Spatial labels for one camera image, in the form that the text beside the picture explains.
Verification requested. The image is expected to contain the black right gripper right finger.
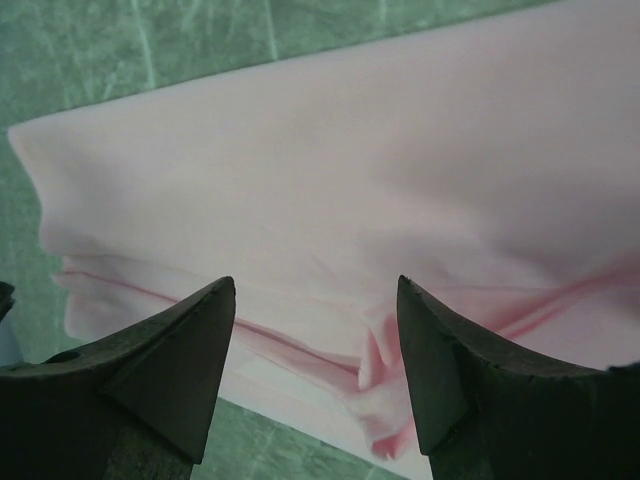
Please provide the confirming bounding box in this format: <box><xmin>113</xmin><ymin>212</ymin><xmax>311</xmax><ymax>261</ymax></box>
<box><xmin>396</xmin><ymin>277</ymin><xmax>639</xmax><ymax>480</ymax></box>

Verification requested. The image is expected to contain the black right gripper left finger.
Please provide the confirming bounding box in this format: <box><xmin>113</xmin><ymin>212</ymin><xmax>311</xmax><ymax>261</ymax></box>
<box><xmin>1</xmin><ymin>277</ymin><xmax>235</xmax><ymax>479</ymax></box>

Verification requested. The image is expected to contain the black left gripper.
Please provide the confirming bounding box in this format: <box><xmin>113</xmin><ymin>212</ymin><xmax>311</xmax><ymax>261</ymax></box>
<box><xmin>0</xmin><ymin>282</ymin><xmax>15</xmax><ymax>320</ymax></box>

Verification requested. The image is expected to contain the pink t shirt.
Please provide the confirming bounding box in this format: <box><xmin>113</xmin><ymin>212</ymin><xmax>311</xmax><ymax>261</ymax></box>
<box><xmin>8</xmin><ymin>1</ymin><xmax>639</xmax><ymax>479</ymax></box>

